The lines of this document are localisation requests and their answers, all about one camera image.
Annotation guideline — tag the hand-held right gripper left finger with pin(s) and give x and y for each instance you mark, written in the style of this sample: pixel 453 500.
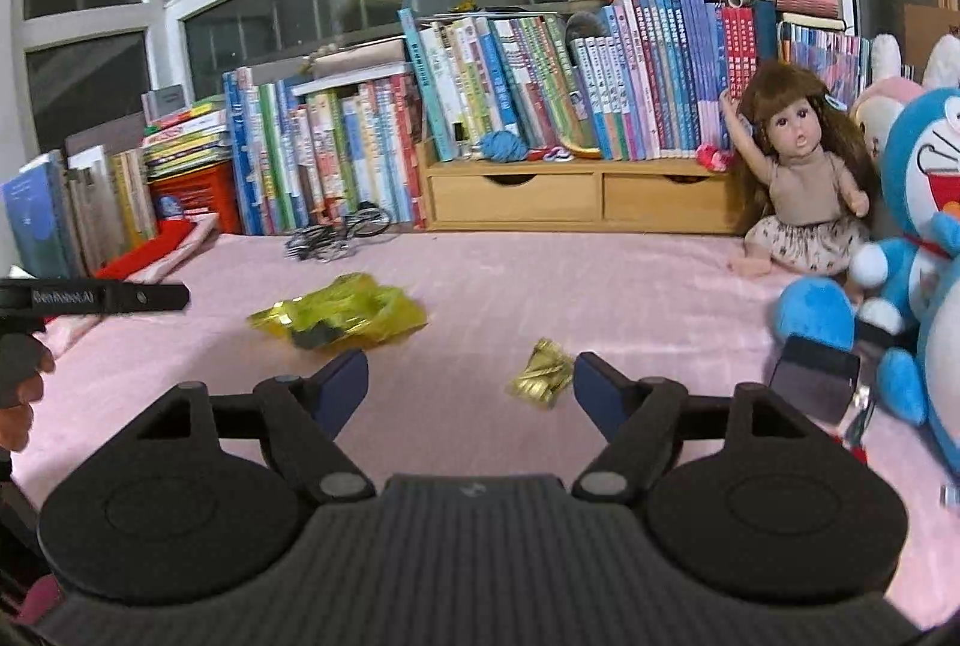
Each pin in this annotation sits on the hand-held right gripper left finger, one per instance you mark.
pixel 341 391

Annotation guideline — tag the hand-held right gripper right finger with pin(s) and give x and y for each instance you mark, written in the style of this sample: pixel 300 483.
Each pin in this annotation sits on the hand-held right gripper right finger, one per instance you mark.
pixel 600 391

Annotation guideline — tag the small gold foil wrapper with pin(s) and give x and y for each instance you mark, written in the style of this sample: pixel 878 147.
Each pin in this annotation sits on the small gold foil wrapper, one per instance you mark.
pixel 540 376

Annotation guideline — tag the yellow foil snack bag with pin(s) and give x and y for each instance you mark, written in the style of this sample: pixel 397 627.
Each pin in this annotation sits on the yellow foil snack bag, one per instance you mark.
pixel 360 316

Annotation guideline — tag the row of pale-spined books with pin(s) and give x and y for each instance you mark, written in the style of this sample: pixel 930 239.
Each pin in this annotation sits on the row of pale-spined books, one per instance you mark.
pixel 67 218

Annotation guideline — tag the stack of flat books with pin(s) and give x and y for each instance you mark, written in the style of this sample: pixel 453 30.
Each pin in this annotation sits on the stack of flat books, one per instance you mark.
pixel 187 143

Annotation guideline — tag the row of upright picture books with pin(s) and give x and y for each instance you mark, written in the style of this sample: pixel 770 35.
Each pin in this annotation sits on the row of upright picture books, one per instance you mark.
pixel 330 158

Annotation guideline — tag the row of upright paperback books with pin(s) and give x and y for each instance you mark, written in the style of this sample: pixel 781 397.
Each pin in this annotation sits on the row of upright paperback books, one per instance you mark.
pixel 600 83

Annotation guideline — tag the row of thin colourful books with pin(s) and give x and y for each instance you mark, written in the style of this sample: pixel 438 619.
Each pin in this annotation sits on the row of thin colourful books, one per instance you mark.
pixel 825 60

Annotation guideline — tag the person's left hand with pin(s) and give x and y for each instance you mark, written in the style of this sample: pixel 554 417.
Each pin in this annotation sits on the person's left hand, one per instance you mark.
pixel 19 428

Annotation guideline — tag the pink striped folded cloth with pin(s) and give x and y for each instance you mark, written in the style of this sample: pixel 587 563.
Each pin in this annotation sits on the pink striped folded cloth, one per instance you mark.
pixel 172 263

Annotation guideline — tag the blue round object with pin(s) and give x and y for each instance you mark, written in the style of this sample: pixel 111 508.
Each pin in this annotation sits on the blue round object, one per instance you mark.
pixel 169 207

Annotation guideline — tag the red plastic crate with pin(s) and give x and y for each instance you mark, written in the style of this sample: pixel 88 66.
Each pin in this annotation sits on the red plastic crate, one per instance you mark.
pixel 206 192

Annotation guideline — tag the black toy bicycle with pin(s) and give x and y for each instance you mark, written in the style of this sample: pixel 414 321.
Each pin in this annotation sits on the black toy bicycle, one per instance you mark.
pixel 337 237

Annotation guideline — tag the small grey box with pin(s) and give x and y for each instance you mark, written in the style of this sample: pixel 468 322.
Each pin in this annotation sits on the small grey box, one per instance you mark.
pixel 163 102

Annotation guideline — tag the wooden drawer organizer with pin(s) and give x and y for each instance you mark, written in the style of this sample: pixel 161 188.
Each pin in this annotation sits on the wooden drawer organizer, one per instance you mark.
pixel 525 199

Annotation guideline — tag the black cube device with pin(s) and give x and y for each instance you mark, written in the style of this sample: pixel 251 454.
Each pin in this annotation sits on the black cube device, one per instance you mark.
pixel 814 379

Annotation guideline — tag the small red white toy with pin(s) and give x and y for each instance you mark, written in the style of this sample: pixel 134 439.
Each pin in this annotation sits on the small red white toy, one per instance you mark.
pixel 551 156

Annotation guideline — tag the yellow toy banana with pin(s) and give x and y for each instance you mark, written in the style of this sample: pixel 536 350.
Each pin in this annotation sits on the yellow toy banana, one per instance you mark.
pixel 583 151

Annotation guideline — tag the pink hair bow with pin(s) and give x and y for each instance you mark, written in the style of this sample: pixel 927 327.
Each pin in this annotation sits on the pink hair bow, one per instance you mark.
pixel 712 158

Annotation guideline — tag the blue yarn ball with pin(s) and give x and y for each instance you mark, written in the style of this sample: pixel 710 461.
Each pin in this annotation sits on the blue yarn ball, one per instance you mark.
pixel 504 147

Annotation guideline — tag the nail polish bottle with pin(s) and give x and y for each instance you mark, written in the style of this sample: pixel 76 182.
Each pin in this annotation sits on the nail polish bottle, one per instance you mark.
pixel 458 143

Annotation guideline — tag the brown-haired doll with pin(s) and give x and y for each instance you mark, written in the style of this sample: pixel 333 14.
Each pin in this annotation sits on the brown-haired doll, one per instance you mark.
pixel 802 188

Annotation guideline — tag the brown cardboard box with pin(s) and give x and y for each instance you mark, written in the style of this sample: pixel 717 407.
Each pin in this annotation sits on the brown cardboard box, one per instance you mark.
pixel 360 59

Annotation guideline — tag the blue cat plush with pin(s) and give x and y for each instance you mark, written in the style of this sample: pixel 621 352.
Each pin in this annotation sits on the blue cat plush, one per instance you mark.
pixel 922 181

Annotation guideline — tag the pink and white plush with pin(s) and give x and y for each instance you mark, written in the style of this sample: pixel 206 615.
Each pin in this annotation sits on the pink and white plush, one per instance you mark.
pixel 877 106

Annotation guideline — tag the tan cardboard box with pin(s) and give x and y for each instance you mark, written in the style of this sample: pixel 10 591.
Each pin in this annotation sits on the tan cardboard box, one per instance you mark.
pixel 930 34

